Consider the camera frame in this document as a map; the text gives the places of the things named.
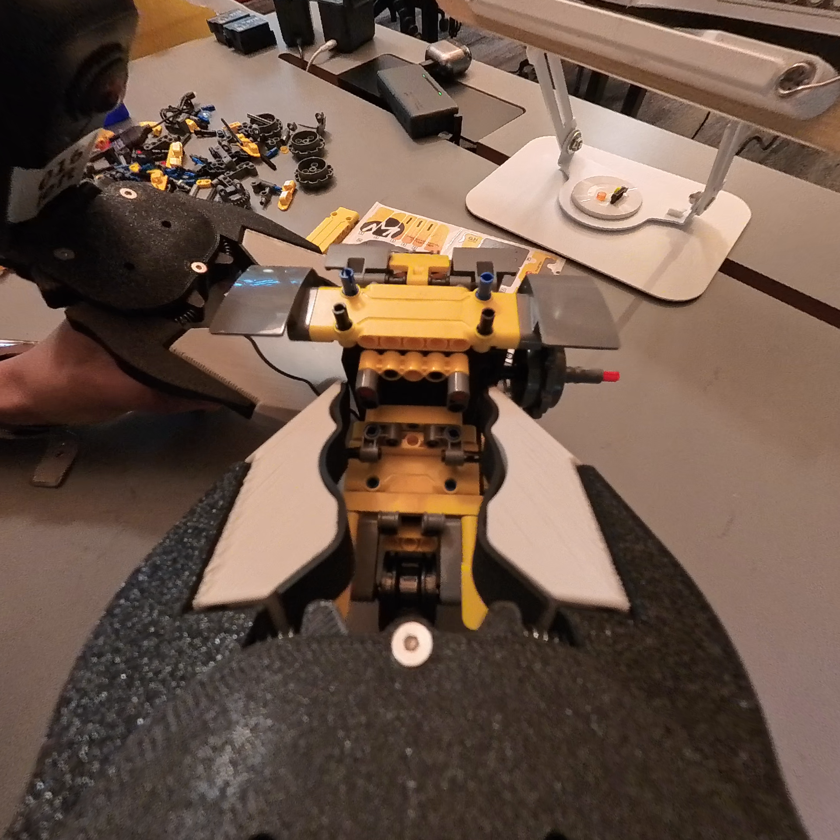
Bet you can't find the round silver metal object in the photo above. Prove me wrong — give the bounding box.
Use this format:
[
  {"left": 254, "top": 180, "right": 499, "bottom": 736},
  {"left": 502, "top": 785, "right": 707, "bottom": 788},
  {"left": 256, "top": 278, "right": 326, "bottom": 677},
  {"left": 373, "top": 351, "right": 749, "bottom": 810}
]
[{"left": 425, "top": 41, "right": 473, "bottom": 84}]

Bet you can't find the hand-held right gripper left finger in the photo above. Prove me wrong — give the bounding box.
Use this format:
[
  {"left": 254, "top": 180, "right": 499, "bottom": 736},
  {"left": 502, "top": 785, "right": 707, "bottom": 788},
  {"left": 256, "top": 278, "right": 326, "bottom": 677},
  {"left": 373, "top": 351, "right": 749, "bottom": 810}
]
[{"left": 192, "top": 386, "right": 350, "bottom": 616}]

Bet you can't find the yellow grey toy brick vehicle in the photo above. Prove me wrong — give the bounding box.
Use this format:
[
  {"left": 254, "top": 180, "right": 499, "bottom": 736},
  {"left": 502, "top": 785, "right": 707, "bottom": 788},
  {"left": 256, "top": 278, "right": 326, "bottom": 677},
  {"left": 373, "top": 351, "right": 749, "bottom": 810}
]
[{"left": 210, "top": 246, "right": 622, "bottom": 632}]

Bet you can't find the pile of loose toy brick parts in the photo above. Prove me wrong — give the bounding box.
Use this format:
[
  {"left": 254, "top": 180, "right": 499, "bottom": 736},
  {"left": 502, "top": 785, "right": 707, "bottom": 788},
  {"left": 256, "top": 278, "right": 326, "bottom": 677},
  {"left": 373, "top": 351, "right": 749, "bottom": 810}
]
[{"left": 85, "top": 91, "right": 337, "bottom": 212}]

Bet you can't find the yellow grey sticker sheet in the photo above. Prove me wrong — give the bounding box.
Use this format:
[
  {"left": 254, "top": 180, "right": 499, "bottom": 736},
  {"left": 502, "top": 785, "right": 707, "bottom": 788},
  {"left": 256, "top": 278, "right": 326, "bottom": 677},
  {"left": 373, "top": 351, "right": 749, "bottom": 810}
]
[{"left": 353, "top": 200, "right": 567, "bottom": 294}]

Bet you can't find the white lamp stand base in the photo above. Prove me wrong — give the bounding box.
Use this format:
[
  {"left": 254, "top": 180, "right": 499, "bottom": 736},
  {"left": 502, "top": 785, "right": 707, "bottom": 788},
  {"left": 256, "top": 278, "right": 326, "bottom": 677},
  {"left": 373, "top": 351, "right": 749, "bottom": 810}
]
[{"left": 436, "top": 0, "right": 840, "bottom": 304}]

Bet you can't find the yellow toy brick panel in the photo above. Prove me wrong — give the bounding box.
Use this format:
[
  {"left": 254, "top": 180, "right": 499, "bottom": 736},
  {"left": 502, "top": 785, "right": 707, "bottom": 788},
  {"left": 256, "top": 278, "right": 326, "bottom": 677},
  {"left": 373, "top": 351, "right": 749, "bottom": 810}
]
[{"left": 307, "top": 205, "right": 361, "bottom": 255}]

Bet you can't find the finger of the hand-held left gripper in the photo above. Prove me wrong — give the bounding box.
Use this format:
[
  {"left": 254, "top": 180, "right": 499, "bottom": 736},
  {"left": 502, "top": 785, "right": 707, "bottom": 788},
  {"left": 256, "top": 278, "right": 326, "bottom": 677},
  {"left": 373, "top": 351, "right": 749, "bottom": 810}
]
[
  {"left": 151, "top": 315, "right": 258, "bottom": 421},
  {"left": 220, "top": 210, "right": 327, "bottom": 275}
]

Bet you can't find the thin black cable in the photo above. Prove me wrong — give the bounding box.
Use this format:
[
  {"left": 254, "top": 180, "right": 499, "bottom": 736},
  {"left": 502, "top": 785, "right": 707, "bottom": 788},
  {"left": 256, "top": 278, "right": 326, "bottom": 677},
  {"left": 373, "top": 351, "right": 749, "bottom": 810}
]
[{"left": 248, "top": 333, "right": 332, "bottom": 396}]

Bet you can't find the black charger block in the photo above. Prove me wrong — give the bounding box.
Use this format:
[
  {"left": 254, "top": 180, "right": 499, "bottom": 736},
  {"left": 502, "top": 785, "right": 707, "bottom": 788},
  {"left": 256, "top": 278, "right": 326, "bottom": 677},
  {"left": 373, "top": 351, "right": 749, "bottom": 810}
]
[
  {"left": 318, "top": 0, "right": 376, "bottom": 55},
  {"left": 272, "top": 0, "right": 317, "bottom": 47}
]

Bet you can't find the person's left hand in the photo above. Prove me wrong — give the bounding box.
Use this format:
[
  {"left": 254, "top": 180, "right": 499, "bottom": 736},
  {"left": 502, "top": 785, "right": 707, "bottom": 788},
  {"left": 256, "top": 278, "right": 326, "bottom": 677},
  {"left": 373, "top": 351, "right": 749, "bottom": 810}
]
[{"left": 0, "top": 320, "right": 225, "bottom": 429}]

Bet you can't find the black power adapter box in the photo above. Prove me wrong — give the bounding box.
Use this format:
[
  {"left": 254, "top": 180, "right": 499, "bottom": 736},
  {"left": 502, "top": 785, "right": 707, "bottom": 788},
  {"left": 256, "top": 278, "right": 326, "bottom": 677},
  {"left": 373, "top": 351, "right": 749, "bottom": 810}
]
[{"left": 376, "top": 66, "right": 460, "bottom": 140}]

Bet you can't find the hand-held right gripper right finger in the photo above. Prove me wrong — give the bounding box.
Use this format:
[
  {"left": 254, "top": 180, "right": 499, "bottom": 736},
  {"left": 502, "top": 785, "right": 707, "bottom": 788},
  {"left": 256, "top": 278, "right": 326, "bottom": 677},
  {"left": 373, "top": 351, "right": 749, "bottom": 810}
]
[{"left": 479, "top": 386, "right": 632, "bottom": 618}]

